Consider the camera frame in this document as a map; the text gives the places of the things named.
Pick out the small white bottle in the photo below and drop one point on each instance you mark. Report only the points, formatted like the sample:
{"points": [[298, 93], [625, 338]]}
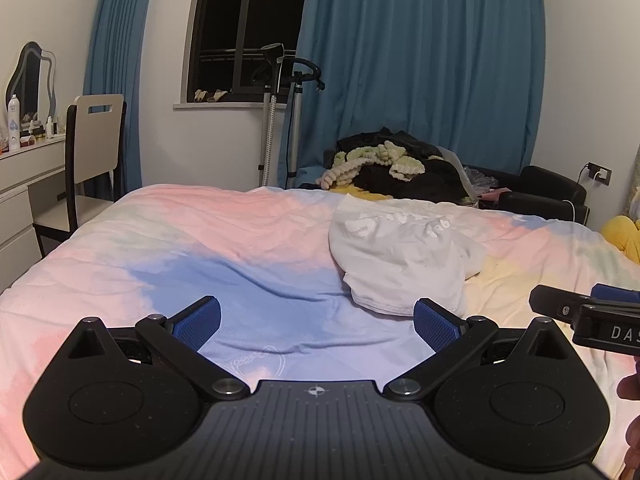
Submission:
{"points": [[50, 127]]}

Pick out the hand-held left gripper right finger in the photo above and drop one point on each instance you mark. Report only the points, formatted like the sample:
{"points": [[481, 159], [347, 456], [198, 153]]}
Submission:
{"points": [[437, 327]]}

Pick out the wall socket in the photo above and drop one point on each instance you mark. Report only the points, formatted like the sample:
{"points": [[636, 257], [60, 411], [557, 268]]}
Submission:
{"points": [[602, 175]]}

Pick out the dark window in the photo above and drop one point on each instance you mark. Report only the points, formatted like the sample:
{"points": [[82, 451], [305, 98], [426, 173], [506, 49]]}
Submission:
{"points": [[225, 20]]}

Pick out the white t-shirt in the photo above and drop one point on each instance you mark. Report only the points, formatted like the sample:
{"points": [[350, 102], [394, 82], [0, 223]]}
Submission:
{"points": [[400, 255]]}

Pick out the white spray bottle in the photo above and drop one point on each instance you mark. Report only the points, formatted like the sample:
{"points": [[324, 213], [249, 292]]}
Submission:
{"points": [[14, 125]]}

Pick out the yellow plush toy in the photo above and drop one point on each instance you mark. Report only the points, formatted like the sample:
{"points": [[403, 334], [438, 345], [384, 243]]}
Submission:
{"points": [[625, 237]]}

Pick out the pink cloth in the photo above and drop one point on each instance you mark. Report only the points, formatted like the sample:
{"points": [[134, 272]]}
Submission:
{"points": [[495, 193]]}

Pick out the wide blue curtain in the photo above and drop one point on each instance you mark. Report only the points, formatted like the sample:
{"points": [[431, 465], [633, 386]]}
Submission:
{"points": [[425, 60]]}

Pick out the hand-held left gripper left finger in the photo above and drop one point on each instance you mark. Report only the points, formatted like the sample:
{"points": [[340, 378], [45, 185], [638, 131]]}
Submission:
{"points": [[200, 322]]}

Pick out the yellow cloth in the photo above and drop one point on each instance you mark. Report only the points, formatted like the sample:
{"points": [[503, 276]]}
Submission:
{"points": [[355, 193]]}

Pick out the wavy-edged mirror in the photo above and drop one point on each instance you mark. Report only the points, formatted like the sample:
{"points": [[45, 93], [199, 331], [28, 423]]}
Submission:
{"points": [[30, 80]]}

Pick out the pile of black clothes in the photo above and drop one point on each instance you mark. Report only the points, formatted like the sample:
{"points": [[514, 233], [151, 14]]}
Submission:
{"points": [[415, 180]]}

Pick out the white chair with black frame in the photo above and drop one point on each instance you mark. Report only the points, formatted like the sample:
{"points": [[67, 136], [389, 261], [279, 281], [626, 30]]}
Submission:
{"points": [[95, 135]]}

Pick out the cream fuzzy cloth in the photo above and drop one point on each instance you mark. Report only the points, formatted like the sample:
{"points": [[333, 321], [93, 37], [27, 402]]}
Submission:
{"points": [[210, 95]]}

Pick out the bed with pastel sheet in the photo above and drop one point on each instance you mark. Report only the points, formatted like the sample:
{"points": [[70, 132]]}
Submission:
{"points": [[200, 240]]}

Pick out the cream fuzzy garment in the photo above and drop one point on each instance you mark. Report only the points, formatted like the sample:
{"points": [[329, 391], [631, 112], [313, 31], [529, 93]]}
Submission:
{"points": [[360, 162]]}

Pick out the white window sill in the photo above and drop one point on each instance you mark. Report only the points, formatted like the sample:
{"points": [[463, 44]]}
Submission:
{"points": [[220, 106]]}

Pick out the narrow blue curtain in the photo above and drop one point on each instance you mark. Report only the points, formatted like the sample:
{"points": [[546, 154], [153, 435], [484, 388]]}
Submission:
{"points": [[120, 50]]}

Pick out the person's right hand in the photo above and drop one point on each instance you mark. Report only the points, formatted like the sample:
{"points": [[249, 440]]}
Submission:
{"points": [[631, 377]]}

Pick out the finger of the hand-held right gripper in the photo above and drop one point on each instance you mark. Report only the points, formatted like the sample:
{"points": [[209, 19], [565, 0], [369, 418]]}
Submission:
{"points": [[555, 302], [617, 294]]}

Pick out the garment steamer stand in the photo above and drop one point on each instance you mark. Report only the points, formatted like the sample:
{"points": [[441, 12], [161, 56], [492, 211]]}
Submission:
{"points": [[296, 125]]}

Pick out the white dressing table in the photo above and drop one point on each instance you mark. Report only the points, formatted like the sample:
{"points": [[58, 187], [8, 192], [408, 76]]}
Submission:
{"points": [[20, 170]]}

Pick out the black sofa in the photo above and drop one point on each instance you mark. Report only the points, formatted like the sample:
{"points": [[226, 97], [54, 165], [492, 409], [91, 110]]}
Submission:
{"points": [[545, 185]]}

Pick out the sheer grey cloth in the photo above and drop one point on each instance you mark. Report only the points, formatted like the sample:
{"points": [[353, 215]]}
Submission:
{"points": [[470, 177]]}

